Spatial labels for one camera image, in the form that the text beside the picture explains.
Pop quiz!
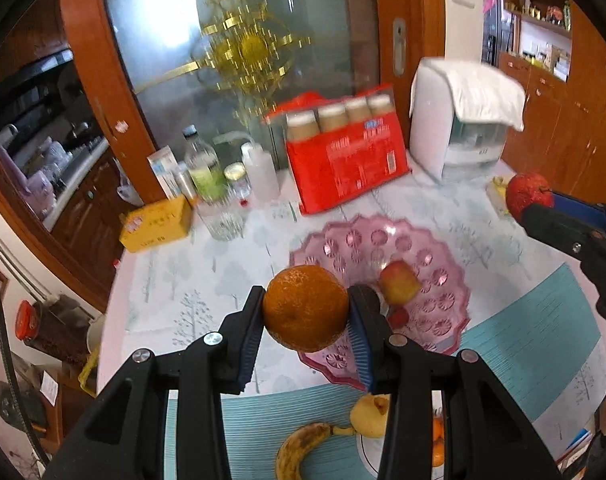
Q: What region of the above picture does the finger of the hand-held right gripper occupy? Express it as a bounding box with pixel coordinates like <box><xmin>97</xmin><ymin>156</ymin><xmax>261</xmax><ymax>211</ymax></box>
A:
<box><xmin>520</xmin><ymin>203</ymin><xmax>606</xmax><ymax>261</ymax></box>
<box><xmin>552</xmin><ymin>192</ymin><xmax>606</xmax><ymax>241</ymax></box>

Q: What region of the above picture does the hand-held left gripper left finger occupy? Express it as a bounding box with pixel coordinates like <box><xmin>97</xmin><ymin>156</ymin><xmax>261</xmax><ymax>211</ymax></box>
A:
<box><xmin>43</xmin><ymin>285</ymin><xmax>266</xmax><ymax>480</ymax></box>

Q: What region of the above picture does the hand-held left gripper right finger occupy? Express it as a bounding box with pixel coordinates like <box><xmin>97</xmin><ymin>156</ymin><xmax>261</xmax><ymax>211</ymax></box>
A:
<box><xmin>347</xmin><ymin>285</ymin><xmax>556</xmax><ymax>480</ymax></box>

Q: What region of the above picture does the large orange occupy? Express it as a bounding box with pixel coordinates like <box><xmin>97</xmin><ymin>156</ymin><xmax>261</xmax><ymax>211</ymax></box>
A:
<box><xmin>262</xmin><ymin>266</ymin><xmax>350</xmax><ymax>353</ymax></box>

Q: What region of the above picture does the yellow pear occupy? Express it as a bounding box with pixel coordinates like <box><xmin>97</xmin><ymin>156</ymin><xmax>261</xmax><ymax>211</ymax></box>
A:
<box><xmin>350</xmin><ymin>394</ymin><xmax>391</xmax><ymax>438</ymax></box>

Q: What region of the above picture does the red-yellow apple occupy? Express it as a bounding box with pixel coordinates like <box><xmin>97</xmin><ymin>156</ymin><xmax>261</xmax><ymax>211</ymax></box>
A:
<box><xmin>379</xmin><ymin>260</ymin><xmax>422</xmax><ymax>306</ymax></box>

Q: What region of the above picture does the pink glass fruit bowl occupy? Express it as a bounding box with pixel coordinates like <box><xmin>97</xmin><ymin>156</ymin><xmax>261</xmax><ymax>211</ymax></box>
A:
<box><xmin>289</xmin><ymin>213</ymin><xmax>471</xmax><ymax>392</ymax></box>

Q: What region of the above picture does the white leaf-print plate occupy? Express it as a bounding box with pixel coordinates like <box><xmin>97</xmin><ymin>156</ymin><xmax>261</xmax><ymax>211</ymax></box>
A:
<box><xmin>355</xmin><ymin>400</ymin><xmax>446</xmax><ymax>480</ymax></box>

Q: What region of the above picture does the spotted yellow banana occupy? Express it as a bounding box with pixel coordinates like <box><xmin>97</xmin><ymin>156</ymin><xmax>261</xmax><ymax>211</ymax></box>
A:
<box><xmin>275</xmin><ymin>422</ymin><xmax>356</xmax><ymax>480</ymax></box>

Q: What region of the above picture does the yellow-white tissue pack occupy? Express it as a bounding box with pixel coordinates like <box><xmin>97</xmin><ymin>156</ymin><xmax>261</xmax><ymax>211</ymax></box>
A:
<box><xmin>490</xmin><ymin>176</ymin><xmax>514</xmax><ymax>217</ymax></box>

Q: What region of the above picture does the tree-print white tablecloth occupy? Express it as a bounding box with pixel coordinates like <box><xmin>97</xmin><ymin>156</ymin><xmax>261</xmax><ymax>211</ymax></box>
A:
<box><xmin>95</xmin><ymin>160</ymin><xmax>606</xmax><ymax>480</ymax></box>

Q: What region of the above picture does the wooden sideboard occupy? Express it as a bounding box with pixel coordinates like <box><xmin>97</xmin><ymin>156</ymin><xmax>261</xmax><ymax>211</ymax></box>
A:
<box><xmin>498</xmin><ymin>50</ymin><xmax>606</xmax><ymax>206</ymax></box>

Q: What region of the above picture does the teal striped table runner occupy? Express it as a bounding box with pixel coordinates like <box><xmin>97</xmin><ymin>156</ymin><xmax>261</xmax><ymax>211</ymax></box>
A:
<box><xmin>163</xmin><ymin>262</ymin><xmax>606</xmax><ymax>480</ymax></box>

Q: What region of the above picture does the clear drinking glass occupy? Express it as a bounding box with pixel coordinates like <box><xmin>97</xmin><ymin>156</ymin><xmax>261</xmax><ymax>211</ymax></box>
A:
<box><xmin>197</xmin><ymin>195</ymin><xmax>249</xmax><ymax>242</ymax></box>

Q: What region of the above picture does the yellow tissue box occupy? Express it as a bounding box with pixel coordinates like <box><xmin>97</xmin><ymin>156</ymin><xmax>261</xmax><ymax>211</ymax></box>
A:
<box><xmin>119</xmin><ymin>196</ymin><xmax>194</xmax><ymax>253</ymax></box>

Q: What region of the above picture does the white towel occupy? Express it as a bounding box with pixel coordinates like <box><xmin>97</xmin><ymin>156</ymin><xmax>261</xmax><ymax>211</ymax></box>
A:
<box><xmin>423</xmin><ymin>58</ymin><xmax>526</xmax><ymax>132</ymax></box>

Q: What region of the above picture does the white countertop appliance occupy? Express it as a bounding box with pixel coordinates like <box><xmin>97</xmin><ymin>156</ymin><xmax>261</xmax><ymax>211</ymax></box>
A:
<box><xmin>408</xmin><ymin>58</ymin><xmax>509</xmax><ymax>183</ymax></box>

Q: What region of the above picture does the small glass jar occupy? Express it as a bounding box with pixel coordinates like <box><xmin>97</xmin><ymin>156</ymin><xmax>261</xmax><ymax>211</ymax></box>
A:
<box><xmin>224</xmin><ymin>163</ymin><xmax>251</xmax><ymax>201</ymax></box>

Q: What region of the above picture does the metal can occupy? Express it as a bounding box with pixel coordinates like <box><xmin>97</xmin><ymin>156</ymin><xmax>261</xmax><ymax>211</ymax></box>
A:
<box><xmin>175</xmin><ymin>165</ymin><xmax>199</xmax><ymax>206</ymax></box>

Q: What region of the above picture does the white squeeze bottle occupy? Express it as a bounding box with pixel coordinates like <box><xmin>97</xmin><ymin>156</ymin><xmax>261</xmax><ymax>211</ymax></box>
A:
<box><xmin>213</xmin><ymin>131</ymin><xmax>281</xmax><ymax>202</ymax></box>

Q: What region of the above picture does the clear bottle with green label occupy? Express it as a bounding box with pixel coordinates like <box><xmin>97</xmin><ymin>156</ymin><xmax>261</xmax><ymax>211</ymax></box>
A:
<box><xmin>182</xmin><ymin>125</ymin><xmax>229</xmax><ymax>206</ymax></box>

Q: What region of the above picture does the red pack of paper cups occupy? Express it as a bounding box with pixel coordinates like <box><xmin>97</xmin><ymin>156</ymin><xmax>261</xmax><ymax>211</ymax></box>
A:
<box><xmin>263</xmin><ymin>85</ymin><xmax>413</xmax><ymax>216</ymax></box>

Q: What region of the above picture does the white and blue carton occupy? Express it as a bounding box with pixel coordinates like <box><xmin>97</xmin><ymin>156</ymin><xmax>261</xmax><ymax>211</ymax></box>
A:
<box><xmin>148</xmin><ymin>146</ymin><xmax>184</xmax><ymax>201</ymax></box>

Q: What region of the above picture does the white plastic bag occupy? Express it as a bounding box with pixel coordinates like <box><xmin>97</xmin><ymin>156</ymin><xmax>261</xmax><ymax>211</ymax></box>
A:
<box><xmin>115</xmin><ymin>160</ymin><xmax>138</xmax><ymax>206</ymax></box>

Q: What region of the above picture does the jar with red lid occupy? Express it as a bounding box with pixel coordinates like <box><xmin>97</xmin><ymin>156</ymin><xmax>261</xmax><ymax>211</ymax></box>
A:
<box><xmin>15</xmin><ymin>296</ymin><xmax>91</xmax><ymax>366</ymax></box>

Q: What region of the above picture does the gold door ornament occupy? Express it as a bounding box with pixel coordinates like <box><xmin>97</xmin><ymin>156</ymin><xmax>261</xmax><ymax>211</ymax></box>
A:
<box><xmin>133</xmin><ymin>0</ymin><xmax>314</xmax><ymax>131</ymax></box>

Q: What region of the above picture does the metal door handle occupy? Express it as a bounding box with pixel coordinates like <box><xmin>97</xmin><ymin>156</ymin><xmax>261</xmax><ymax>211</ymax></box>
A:
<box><xmin>392</xmin><ymin>17</ymin><xmax>407</xmax><ymax>77</ymax></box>

